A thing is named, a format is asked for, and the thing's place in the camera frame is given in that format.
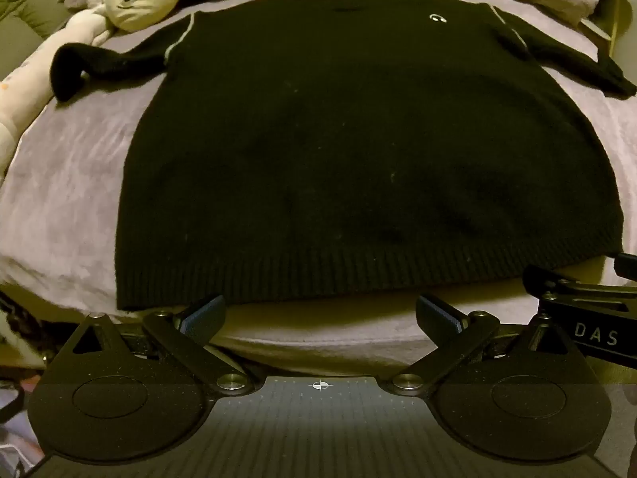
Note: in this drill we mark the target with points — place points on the wooden side shelf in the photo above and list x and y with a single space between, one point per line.
604 25

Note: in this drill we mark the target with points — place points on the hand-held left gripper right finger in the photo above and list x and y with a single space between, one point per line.
440 316

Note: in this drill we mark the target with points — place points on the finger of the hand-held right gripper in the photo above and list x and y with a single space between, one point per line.
552 281
628 263

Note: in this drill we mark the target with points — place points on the black knit sweater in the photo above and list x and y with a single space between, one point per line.
348 159

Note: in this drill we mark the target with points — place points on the green sofa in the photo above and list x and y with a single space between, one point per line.
25 10

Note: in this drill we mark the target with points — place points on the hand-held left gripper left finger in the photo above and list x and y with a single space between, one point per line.
205 316

